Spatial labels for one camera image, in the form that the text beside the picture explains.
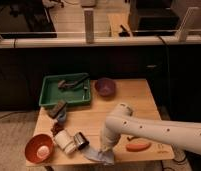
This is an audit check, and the blue grey towel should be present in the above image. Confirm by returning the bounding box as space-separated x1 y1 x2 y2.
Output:
81 146 115 165

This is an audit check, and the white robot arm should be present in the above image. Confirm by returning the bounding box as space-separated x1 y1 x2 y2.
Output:
100 103 201 155

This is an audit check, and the purple bowl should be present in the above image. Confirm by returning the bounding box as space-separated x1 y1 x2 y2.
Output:
95 77 116 97

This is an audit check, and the red bowl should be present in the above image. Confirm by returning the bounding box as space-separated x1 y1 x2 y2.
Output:
25 134 54 164

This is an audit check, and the white egg in bowl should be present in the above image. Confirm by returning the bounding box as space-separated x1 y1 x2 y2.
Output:
37 146 49 158

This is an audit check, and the green plastic tray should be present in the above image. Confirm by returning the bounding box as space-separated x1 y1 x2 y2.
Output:
39 73 91 108

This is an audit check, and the grey brush in tray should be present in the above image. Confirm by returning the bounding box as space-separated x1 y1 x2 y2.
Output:
58 76 88 89

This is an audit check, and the grey block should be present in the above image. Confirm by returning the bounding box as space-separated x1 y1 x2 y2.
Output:
48 100 67 118

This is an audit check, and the blue cup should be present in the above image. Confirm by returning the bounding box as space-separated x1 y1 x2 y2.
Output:
57 112 67 124

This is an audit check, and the metal can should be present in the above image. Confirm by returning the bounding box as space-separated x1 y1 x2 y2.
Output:
74 132 89 150

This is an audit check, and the small brown toy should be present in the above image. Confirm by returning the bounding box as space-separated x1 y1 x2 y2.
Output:
51 123 63 136

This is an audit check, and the white cup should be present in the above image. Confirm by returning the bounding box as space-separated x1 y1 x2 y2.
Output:
54 130 76 155

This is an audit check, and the orange carrot toy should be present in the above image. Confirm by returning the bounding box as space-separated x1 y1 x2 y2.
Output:
126 143 151 152

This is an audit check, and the grey upright post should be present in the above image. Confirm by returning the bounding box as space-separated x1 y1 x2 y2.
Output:
84 9 94 43

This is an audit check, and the white horizontal rail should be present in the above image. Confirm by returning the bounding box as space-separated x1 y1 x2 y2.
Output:
0 35 201 49

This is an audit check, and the angled grey bracket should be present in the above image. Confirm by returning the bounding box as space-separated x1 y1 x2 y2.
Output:
176 7 199 42

